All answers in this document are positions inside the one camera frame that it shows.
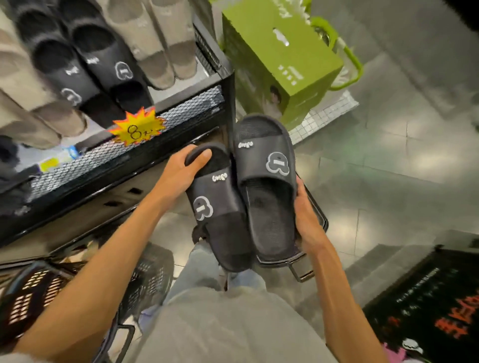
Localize black slipper display shelf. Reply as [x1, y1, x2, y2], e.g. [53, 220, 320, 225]
[0, 14, 237, 248]

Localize blue yellow price label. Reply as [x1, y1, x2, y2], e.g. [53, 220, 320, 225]
[37, 146, 82, 174]

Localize person's left hand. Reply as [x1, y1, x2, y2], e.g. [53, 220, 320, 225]
[151, 144, 213, 214]

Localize dark brown display cabinet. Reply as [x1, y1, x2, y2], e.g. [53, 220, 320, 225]
[0, 127, 226, 271]

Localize beige logo slide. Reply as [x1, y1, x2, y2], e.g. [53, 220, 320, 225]
[0, 89, 63, 151]

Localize person's right forearm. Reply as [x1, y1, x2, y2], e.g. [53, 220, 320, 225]
[308, 239, 391, 363]

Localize beige logo rubber slipper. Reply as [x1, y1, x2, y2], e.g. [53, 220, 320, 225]
[95, 0, 177, 91]
[144, 0, 199, 80]
[0, 11, 87, 138]

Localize green cardboard box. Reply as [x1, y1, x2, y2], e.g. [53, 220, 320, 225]
[223, 0, 345, 131]

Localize black basket with wavy slots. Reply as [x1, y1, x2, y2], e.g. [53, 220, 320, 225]
[256, 175, 330, 283]

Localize white wire grid panel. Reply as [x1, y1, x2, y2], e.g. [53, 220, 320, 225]
[236, 89, 361, 147]

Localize person's light grey shirt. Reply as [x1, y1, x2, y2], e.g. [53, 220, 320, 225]
[0, 286, 338, 363]

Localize person's left forearm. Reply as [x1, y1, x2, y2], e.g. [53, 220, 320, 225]
[13, 194, 177, 363]

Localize person's light blue jeans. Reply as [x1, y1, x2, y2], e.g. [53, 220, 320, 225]
[164, 241, 269, 304]

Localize grey rubber slipper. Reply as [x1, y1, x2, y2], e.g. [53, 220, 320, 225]
[0, 135, 22, 181]

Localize person's right hand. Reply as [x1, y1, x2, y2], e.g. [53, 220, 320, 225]
[293, 176, 330, 255]

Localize black cartoon poster board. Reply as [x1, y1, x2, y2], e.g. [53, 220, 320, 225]
[363, 245, 479, 363]

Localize yellow starburst price sticker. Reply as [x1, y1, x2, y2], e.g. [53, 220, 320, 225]
[108, 106, 168, 147]

